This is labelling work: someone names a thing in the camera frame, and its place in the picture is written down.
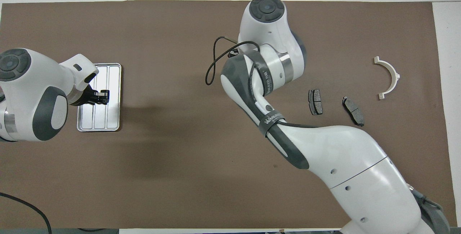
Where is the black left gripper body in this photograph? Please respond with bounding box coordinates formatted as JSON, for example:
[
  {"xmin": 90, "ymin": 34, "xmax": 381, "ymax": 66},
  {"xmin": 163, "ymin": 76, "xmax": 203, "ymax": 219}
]
[{"xmin": 77, "ymin": 84, "xmax": 98, "ymax": 105}]

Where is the silver metal tray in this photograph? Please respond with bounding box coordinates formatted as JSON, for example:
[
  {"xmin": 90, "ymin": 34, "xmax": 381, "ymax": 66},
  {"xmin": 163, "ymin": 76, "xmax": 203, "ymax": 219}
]
[{"xmin": 77, "ymin": 63, "xmax": 122, "ymax": 132}]

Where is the brown table mat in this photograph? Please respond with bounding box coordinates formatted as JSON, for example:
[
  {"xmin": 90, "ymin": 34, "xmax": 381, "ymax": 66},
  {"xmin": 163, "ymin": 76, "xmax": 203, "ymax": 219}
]
[{"xmin": 0, "ymin": 0, "xmax": 458, "ymax": 229}]

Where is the short dark brake pad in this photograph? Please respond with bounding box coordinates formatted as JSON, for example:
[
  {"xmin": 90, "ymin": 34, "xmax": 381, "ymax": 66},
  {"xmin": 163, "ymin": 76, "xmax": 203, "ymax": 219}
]
[{"xmin": 308, "ymin": 89, "xmax": 323, "ymax": 116}]

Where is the long dark brake pad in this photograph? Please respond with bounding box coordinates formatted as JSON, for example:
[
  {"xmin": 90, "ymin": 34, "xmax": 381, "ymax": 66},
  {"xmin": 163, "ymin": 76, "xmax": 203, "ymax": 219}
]
[{"xmin": 342, "ymin": 96, "xmax": 365, "ymax": 127}]

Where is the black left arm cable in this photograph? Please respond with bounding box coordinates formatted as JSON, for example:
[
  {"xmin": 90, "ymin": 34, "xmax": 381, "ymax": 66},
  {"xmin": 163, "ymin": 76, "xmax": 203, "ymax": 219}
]
[{"xmin": 0, "ymin": 192, "xmax": 52, "ymax": 234}]

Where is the white half-ring bracket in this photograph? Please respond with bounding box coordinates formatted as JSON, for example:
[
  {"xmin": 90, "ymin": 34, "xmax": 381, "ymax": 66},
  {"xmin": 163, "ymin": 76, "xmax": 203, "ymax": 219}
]
[{"xmin": 373, "ymin": 56, "xmax": 401, "ymax": 100}]

